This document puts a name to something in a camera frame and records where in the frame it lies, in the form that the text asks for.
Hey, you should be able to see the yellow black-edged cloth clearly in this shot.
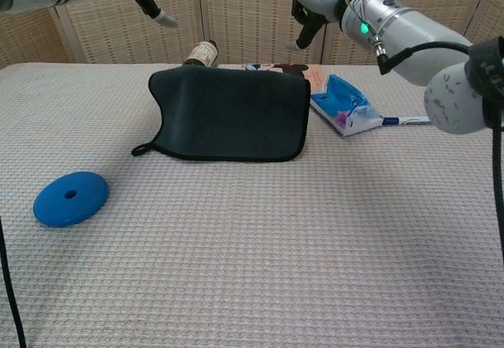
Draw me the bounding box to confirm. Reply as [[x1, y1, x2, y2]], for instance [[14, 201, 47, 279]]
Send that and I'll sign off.
[[132, 66, 312, 164]]

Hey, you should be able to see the pink cartoon mouse pad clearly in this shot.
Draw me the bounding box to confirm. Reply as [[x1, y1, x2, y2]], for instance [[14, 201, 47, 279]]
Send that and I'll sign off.
[[240, 62, 326, 89]]

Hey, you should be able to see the dark glass bottle with label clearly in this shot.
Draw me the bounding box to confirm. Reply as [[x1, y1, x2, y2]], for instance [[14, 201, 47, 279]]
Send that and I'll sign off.
[[181, 39, 220, 68]]

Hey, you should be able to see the blue tissue pack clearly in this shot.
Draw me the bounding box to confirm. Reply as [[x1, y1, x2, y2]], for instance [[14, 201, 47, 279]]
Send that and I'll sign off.
[[309, 73, 385, 139]]

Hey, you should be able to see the blue and white marker pen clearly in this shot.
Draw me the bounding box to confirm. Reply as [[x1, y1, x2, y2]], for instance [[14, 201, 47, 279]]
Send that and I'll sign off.
[[380, 114, 432, 128]]

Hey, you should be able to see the blue round disc with hole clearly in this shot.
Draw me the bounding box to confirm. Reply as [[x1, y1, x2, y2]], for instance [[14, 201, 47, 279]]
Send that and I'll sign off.
[[33, 170, 110, 229]]

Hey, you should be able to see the white woven tablecloth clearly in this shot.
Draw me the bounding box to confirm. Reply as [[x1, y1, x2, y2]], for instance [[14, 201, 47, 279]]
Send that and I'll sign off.
[[0, 62, 504, 348]]

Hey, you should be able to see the black cable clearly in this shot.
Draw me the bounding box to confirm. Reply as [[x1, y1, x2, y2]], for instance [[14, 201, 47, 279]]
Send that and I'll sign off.
[[0, 217, 28, 348], [376, 40, 504, 268]]

